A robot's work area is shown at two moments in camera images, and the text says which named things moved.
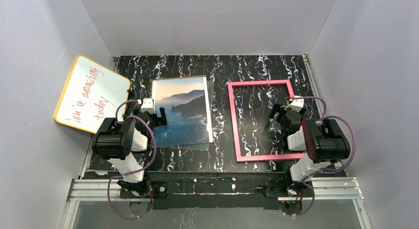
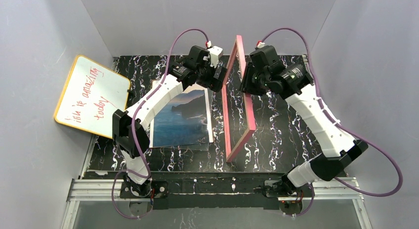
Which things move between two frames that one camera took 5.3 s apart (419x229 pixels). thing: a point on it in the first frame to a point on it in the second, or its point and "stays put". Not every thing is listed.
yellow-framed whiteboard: x=91 y=93 stays put
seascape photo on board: x=188 y=111 stays put
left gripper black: x=157 y=118 to x=217 y=79
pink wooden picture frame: x=258 y=158 to x=230 y=154
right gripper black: x=282 y=114 to x=248 y=82
